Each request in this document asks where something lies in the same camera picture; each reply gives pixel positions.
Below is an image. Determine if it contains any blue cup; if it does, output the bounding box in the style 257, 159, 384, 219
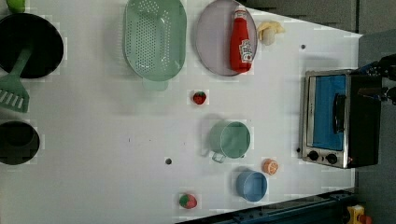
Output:
235, 170, 268, 203

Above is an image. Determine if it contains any grey round plate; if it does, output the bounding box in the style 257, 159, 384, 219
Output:
195, 0, 258, 77

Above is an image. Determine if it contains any blue metal table frame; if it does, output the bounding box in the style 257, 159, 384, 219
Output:
178, 190, 357, 224

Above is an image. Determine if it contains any yellow red emergency button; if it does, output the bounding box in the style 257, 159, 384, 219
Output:
347, 204, 373, 224

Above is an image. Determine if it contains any black silver toaster oven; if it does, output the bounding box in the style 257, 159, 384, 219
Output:
301, 70, 382, 169

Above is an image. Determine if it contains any orange slice toy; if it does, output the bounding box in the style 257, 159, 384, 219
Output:
262, 159, 279, 175

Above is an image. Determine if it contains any green metal mug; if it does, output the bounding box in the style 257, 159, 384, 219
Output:
209, 120, 251, 163

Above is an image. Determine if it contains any small black cup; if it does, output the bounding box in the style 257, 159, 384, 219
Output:
0, 121, 40, 165

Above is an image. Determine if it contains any red ketchup bottle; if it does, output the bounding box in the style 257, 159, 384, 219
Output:
230, 6, 253, 73

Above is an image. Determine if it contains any red green strawberry toy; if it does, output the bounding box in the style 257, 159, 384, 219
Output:
179, 194, 198, 209

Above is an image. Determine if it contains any lime green cup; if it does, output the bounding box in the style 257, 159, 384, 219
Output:
6, 0, 25, 13

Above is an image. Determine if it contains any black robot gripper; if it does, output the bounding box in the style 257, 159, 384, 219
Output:
358, 54, 396, 104

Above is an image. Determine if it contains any large black bowl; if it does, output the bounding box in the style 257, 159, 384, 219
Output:
0, 13, 64, 79

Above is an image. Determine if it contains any green perforated colander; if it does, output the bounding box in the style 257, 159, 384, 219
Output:
123, 0, 187, 91

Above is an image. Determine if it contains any green slotted spatula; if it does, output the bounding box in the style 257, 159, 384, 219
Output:
0, 48, 32, 113

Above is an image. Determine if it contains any blue glass oven door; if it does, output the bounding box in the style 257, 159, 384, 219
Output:
307, 75, 347, 151

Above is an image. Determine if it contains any peeled banana toy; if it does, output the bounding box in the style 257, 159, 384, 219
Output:
257, 21, 285, 46

